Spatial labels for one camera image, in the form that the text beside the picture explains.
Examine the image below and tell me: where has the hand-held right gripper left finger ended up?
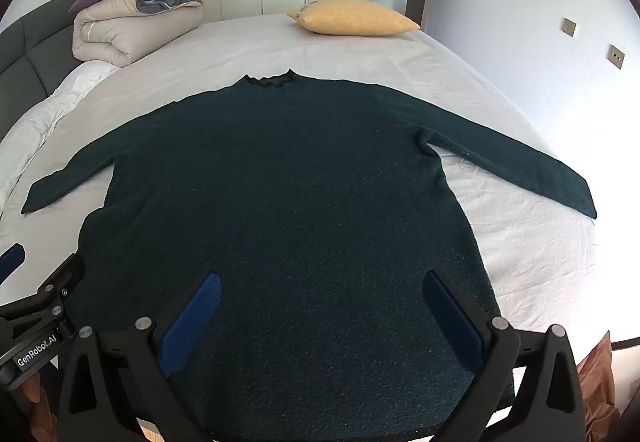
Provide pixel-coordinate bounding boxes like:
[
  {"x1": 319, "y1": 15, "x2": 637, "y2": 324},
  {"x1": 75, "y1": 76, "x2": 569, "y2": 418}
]
[{"x1": 56, "y1": 271, "x2": 223, "y2": 442}]

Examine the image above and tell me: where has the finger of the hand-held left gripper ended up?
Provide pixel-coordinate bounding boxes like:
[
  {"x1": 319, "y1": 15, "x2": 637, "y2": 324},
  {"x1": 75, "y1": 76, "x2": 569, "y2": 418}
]
[
  {"x1": 0, "y1": 243, "x2": 27, "y2": 284},
  {"x1": 0, "y1": 252, "x2": 86, "y2": 339}
]

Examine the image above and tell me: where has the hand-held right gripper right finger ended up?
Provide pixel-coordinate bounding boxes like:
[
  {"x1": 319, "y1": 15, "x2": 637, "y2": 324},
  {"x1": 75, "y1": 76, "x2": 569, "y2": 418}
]
[{"x1": 421, "y1": 269, "x2": 587, "y2": 442}]

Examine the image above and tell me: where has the dark green sweater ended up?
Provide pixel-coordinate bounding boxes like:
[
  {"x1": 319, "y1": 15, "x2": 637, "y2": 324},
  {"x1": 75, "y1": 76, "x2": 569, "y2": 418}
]
[{"x1": 21, "y1": 68, "x2": 598, "y2": 440}]

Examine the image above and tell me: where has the white pillow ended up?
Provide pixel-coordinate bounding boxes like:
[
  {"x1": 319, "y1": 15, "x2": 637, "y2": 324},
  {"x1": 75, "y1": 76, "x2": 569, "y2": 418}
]
[{"x1": 0, "y1": 60, "x2": 118, "y2": 218}]

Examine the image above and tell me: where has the dark padded headboard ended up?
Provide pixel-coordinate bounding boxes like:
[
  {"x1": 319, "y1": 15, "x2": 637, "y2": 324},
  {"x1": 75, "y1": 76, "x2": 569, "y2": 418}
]
[{"x1": 0, "y1": 0, "x2": 101, "y2": 143}]

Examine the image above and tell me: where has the folded beige duvet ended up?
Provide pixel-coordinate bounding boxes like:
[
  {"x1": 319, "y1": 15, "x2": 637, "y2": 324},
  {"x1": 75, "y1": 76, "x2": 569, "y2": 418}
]
[{"x1": 72, "y1": 0, "x2": 205, "y2": 68}]

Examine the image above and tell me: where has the bed with white sheet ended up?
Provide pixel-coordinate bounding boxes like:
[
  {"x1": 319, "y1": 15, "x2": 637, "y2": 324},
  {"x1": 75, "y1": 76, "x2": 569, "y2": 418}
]
[{"x1": 0, "y1": 12, "x2": 603, "y2": 428}]

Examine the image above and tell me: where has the yellow pillow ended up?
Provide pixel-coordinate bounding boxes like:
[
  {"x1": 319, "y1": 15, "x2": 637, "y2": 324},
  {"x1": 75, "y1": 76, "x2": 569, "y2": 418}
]
[{"x1": 286, "y1": 0, "x2": 421, "y2": 37}]

